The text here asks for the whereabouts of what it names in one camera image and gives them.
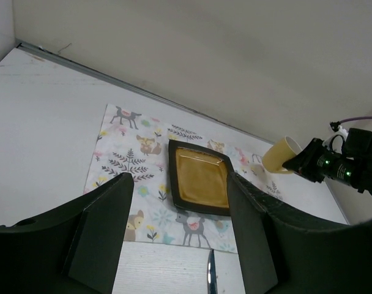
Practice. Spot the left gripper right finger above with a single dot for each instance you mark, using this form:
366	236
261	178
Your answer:
285	250

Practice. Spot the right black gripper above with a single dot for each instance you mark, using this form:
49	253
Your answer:
352	166

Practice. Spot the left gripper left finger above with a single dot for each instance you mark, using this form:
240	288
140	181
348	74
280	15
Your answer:
74	248

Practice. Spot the yellow mug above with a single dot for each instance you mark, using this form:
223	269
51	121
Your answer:
284	150

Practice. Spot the knife with teal handle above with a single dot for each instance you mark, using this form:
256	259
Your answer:
211	274

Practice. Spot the square yellow black plate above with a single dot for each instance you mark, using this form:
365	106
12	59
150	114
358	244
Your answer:
198	178

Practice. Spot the floral animal print cloth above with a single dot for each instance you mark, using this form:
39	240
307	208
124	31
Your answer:
137	144

